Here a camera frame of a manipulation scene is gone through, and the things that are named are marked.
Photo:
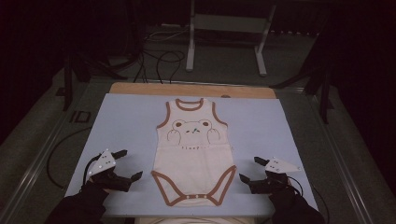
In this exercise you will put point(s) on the light blue mat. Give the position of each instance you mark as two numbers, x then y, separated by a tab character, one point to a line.
130	124

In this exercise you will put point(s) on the cream baby bodysuit brown trim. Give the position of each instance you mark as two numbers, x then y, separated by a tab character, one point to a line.
193	161

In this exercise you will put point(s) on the person's right hand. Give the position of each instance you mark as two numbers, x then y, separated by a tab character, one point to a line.
283	193

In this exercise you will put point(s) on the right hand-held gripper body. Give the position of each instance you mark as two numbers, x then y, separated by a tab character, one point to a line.
278	166

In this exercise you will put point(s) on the long metal floor rail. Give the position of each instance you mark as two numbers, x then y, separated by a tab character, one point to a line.
34	174
350	186

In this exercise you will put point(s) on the black metal stand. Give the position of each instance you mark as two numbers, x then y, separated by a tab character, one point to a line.
67	87
325	99

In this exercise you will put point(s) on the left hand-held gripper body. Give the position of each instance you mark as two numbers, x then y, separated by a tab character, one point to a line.
102	163

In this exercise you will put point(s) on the person's left hand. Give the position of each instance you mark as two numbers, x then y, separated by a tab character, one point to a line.
99	184

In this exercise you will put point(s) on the white metal stand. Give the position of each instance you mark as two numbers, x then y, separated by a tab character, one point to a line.
230	23

